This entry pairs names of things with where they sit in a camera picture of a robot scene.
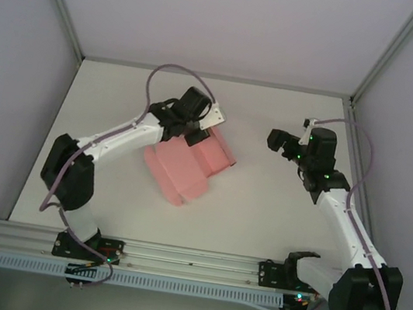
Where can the aluminium frame post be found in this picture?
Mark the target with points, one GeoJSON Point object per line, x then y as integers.
{"type": "Point", "coordinates": [394, 47]}

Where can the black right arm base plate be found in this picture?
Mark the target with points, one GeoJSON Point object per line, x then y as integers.
{"type": "Point", "coordinates": [270, 275]}

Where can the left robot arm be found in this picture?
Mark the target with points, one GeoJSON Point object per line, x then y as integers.
{"type": "Point", "coordinates": [122, 138]}

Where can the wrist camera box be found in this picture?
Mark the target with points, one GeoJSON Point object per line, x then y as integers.
{"type": "Point", "coordinates": [309, 123]}
{"type": "Point", "coordinates": [214, 117]}

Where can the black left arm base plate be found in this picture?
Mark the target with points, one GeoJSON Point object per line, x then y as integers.
{"type": "Point", "coordinates": [113, 250]}

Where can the pink paper box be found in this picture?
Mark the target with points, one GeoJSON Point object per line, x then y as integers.
{"type": "Point", "coordinates": [185, 167]}

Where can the aluminium side rail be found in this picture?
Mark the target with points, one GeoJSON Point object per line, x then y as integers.
{"type": "Point", "coordinates": [358, 139]}

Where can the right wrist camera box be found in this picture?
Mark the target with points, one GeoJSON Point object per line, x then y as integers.
{"type": "Point", "coordinates": [309, 123]}

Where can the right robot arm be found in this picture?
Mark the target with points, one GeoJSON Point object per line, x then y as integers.
{"type": "Point", "coordinates": [338, 217]}

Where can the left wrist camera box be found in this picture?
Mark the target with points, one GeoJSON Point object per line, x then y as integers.
{"type": "Point", "coordinates": [214, 117]}

